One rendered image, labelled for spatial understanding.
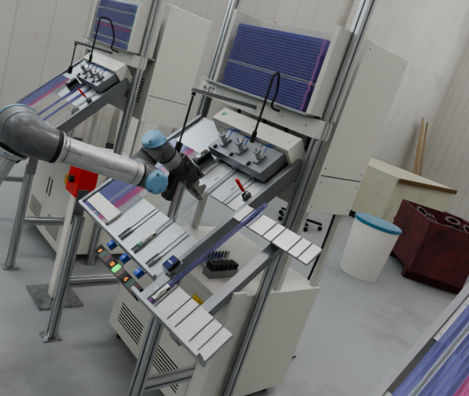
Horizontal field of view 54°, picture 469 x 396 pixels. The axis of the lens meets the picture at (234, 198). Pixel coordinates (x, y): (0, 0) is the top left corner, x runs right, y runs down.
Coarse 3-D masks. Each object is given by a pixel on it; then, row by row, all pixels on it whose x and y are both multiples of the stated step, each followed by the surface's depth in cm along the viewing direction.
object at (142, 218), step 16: (144, 208) 189; (112, 224) 188; (128, 224) 185; (144, 224) 182; (160, 224) 179; (176, 224) 176; (128, 240) 177; (160, 240) 172; (176, 240) 170; (192, 240) 167; (144, 256) 169; (160, 256) 165; (176, 256) 164; (160, 272) 160
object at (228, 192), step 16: (192, 128) 222; (208, 128) 218; (192, 144) 213; (208, 144) 209; (192, 160) 203; (208, 176) 192; (240, 176) 185; (224, 192) 181; (240, 192) 178; (256, 192) 175
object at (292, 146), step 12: (216, 120) 208; (228, 120) 203; (240, 120) 200; (252, 120) 197; (240, 132) 196; (264, 132) 188; (276, 132) 186; (276, 144) 180; (288, 144) 178; (300, 144) 178; (288, 156) 177; (300, 156) 181
